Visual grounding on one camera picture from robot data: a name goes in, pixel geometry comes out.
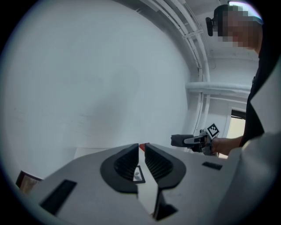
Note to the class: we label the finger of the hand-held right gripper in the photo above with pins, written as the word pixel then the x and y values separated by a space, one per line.
pixel 194 140

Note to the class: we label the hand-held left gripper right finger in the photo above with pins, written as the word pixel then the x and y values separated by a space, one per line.
pixel 197 175

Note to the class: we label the grey wiping cloth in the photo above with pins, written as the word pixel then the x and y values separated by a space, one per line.
pixel 177 140

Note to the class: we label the red book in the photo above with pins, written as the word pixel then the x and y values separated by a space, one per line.
pixel 142 146

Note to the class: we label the white table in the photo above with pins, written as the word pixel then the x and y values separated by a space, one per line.
pixel 147 197

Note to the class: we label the black head-worn camera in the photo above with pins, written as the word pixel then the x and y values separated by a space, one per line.
pixel 210 24

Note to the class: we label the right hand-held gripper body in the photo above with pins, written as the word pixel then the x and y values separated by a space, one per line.
pixel 211 131

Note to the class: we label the person's right forearm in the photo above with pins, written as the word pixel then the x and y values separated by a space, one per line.
pixel 228 145

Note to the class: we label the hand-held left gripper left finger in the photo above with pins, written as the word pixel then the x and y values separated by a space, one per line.
pixel 87 175

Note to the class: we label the window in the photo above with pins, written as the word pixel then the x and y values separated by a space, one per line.
pixel 237 125

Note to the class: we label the person's head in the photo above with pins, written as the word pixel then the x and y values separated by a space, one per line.
pixel 243 28

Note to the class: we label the person's black shirt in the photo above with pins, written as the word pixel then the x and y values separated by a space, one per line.
pixel 254 114

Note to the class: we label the thick white insulated pipe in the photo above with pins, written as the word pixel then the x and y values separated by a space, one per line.
pixel 219 87

